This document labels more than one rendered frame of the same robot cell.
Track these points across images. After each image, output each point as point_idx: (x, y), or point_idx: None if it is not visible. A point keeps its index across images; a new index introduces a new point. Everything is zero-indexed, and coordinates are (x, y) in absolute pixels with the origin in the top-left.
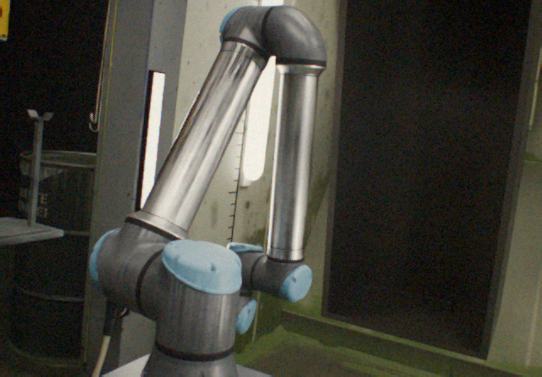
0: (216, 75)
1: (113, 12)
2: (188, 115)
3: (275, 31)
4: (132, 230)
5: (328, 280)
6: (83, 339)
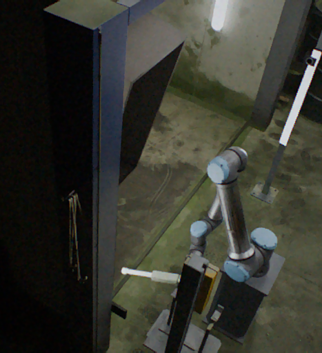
0: (238, 196)
1: (94, 220)
2: (238, 215)
3: (244, 164)
4: (254, 256)
5: None
6: (94, 345)
